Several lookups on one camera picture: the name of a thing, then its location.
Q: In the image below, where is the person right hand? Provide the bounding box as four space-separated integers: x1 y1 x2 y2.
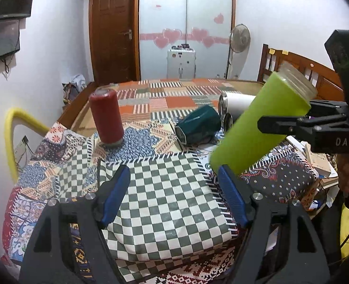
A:
336 154 349 194

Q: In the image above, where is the yellow foam tube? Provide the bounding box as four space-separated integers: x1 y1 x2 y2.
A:
3 107 51 184

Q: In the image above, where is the small wall monitor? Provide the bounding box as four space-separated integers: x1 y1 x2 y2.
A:
0 19 20 60

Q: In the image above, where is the wall power socket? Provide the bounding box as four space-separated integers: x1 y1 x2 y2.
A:
14 136 28 163

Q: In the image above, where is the black tumbler bottle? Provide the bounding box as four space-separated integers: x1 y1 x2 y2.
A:
222 112 235 134

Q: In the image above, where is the green tumbler cup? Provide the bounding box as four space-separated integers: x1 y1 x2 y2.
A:
210 62 317 175

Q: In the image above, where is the brown cardboard box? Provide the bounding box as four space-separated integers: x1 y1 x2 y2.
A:
305 143 331 177

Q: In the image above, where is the clothes pile in corner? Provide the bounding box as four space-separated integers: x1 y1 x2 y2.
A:
62 74 87 105

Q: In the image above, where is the dark green mug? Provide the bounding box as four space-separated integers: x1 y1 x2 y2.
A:
174 105 221 146

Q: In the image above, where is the brown wooden door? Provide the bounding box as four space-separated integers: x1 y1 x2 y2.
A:
90 0 136 86

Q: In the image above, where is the white tumbler cup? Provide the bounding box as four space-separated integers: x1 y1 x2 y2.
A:
218 92 255 116

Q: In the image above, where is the wooden bed headboard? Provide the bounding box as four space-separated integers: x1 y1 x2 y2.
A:
257 44 345 101

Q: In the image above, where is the white standing fan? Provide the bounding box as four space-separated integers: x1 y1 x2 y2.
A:
226 24 251 79

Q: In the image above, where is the white small cabinet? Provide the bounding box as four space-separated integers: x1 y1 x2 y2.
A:
167 44 196 80

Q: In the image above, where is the sliding wardrobe with hearts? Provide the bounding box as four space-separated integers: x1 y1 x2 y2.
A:
72 0 237 81

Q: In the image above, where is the red tumbler cup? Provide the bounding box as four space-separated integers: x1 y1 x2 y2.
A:
89 87 124 146

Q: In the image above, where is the patchwork quilt cloth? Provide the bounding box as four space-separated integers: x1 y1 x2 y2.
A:
1 118 320 284

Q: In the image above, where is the striped patchwork bed cover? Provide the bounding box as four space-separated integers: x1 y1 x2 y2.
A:
114 77 236 125

